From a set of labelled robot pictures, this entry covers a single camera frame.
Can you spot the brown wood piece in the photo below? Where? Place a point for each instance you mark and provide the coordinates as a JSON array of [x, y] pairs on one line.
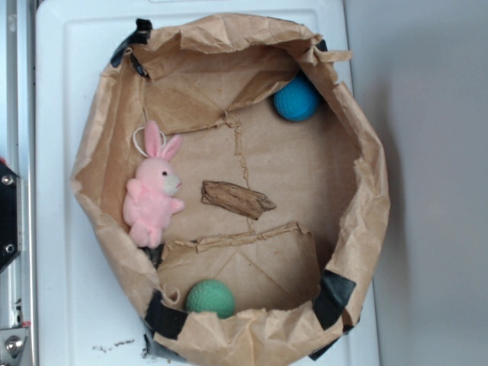
[[236, 199]]

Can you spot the green dimpled ball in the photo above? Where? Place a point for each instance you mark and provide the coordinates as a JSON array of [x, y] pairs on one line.
[[211, 296]]

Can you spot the white plastic tray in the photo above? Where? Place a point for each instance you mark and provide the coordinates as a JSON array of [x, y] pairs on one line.
[[85, 317]]

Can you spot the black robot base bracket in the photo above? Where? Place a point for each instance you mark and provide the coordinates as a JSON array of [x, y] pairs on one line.
[[10, 206]]

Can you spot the aluminium frame rail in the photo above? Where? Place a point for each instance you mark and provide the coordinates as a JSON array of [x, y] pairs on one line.
[[19, 333]]

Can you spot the brown paper bag bin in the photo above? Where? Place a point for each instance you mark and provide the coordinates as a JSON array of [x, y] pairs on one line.
[[300, 273]]

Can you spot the pink plush bunny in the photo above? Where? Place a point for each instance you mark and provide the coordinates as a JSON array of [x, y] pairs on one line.
[[150, 200]]

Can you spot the blue dimpled ball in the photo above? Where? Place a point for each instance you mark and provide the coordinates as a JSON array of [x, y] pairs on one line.
[[298, 100]]

